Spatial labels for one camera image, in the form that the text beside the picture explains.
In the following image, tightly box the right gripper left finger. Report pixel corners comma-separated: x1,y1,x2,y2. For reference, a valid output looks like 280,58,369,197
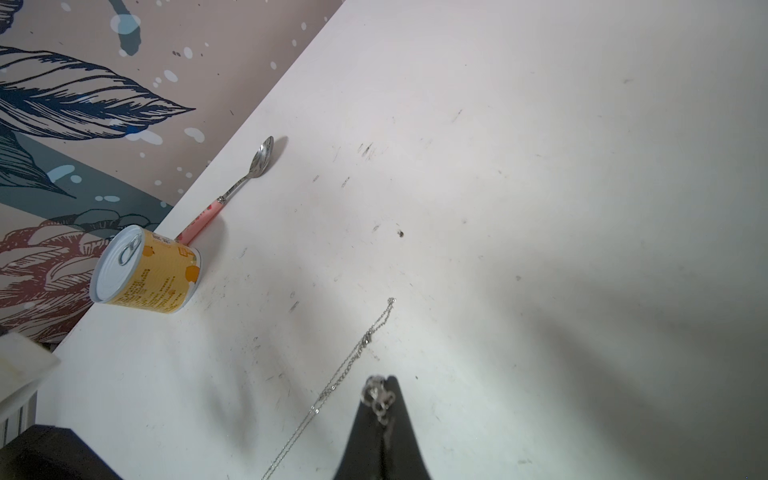
334,375,384,480

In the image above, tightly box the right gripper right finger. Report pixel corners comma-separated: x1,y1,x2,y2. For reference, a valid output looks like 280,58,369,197
382,376,431,480

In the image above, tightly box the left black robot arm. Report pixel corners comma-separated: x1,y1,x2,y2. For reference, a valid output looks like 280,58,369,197
1,425,121,480

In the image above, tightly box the yellow can with white lid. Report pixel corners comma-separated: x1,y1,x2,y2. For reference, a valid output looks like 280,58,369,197
89,225,202,314

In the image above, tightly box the metal spoon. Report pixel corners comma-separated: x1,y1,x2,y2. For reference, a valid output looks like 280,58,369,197
175,136,275,245

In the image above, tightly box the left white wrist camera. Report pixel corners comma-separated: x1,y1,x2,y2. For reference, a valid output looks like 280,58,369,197
0,332,61,422

